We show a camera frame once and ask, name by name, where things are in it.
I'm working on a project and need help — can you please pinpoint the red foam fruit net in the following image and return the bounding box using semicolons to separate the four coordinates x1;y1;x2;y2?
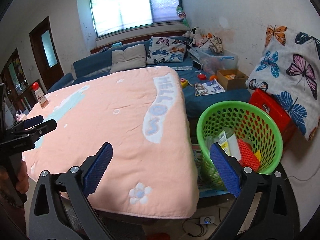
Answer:
237;139;260;172

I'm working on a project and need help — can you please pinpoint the yellow snack wrapper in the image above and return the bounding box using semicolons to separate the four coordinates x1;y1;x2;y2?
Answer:
254;150;261;162

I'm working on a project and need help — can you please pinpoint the left hand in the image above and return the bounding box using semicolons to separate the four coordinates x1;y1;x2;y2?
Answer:
0;160;29;194

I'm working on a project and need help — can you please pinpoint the red cap bottle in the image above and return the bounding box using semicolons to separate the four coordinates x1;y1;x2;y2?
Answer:
32;82;49;108

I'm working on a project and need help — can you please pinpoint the brown door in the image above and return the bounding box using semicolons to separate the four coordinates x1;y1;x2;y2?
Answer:
29;16;64;90

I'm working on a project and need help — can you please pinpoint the white router device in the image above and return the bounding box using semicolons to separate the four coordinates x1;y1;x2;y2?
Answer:
199;216;215;225

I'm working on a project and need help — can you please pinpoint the red plastic stool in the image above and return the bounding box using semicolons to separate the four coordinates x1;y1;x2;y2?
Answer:
249;88;297;146

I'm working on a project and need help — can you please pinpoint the green plastic basket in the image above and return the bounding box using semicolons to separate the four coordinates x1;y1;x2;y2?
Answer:
196;101;283;190

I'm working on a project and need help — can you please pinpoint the pink table cloth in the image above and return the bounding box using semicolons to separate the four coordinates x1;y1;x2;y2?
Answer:
23;66;199;219

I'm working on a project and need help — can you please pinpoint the beige cushion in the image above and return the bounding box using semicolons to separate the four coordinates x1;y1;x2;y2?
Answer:
110;44;146;74

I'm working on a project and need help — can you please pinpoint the paper booklet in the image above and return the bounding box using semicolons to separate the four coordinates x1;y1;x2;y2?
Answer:
194;79;225;96

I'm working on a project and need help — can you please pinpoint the cardboard box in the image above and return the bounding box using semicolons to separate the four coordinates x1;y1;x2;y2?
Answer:
217;69;248;91

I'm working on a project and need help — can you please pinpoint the window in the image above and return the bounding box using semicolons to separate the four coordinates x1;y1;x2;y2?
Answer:
90;0;180;37

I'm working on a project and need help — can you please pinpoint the blue sofa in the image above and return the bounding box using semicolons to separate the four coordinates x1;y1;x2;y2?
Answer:
47;36;252;119

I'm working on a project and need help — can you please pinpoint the small butterfly pillow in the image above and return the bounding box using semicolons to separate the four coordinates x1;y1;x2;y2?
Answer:
146;37;187;64

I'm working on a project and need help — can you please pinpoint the large butterfly pillow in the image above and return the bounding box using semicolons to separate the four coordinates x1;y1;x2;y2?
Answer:
246;25;319;141

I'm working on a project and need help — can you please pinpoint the yellow tape measure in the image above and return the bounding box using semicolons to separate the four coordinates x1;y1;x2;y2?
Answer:
180;78;189;89

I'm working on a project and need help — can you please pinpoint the small red toy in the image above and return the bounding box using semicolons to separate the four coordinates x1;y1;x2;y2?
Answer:
197;73;207;80

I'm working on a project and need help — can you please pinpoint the clear plastic storage bin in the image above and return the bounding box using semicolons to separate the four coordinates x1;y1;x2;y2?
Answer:
196;49;238;75

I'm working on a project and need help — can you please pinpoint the stuffed toys pile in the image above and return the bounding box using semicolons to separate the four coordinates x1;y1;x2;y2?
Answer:
183;28;224;55

